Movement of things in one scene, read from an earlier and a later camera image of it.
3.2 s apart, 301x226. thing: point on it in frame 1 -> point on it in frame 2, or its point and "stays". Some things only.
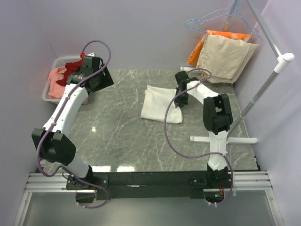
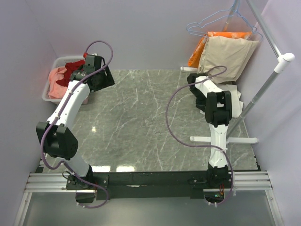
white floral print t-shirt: [156, 102] -> [237, 105]
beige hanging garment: [225, 57] stays
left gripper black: [107, 80] stays
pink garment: [56, 90] stays
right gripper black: [179, 103] -> [201, 105]
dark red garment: [69, 67] stays
